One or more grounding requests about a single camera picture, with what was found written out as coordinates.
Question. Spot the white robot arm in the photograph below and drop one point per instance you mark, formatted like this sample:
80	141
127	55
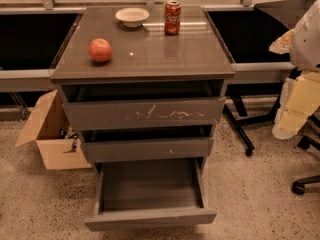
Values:
305	43

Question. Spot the grey top drawer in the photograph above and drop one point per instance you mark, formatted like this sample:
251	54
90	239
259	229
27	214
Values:
142	104

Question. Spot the grey drawer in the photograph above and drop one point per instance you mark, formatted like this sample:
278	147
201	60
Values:
142	104
149	194
147	143

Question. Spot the white bowl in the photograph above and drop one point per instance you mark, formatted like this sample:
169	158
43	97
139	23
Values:
132	17

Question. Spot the grey bottom drawer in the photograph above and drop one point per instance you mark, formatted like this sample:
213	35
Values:
149	194

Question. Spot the grey middle drawer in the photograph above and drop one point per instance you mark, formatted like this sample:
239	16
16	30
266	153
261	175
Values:
147	143

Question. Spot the red cola can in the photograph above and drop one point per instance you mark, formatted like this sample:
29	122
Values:
172	11

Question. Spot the open cardboard box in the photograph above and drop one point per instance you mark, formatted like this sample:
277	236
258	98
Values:
44	126

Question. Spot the red apple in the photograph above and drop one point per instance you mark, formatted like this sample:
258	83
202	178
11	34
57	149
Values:
100	50

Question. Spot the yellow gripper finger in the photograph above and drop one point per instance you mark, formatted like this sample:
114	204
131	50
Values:
281	45
299	99

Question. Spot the grey drawer cabinet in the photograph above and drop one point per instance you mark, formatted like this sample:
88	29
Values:
144	54

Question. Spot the grey window sill rail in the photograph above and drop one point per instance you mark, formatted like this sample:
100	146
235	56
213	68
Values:
245	73

